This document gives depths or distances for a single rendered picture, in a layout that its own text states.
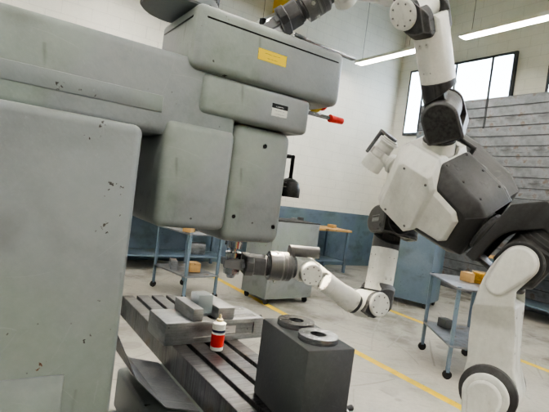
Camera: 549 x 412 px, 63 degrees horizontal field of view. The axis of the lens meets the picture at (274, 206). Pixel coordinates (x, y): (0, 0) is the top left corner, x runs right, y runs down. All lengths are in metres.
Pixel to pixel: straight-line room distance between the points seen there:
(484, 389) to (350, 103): 9.36
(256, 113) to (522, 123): 8.40
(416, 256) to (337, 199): 3.42
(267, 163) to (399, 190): 0.39
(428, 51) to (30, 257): 1.01
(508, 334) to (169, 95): 1.04
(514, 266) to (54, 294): 1.05
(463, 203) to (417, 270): 6.00
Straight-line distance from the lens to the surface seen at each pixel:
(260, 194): 1.25
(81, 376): 1.05
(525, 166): 9.22
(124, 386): 1.43
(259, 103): 1.23
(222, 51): 1.18
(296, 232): 5.98
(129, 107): 1.10
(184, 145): 1.12
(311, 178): 9.68
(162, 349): 1.54
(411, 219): 1.36
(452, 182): 1.29
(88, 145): 0.95
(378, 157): 1.45
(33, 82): 1.07
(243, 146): 1.22
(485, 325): 1.35
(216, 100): 1.17
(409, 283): 7.32
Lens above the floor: 1.46
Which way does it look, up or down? 2 degrees down
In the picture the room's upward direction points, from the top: 7 degrees clockwise
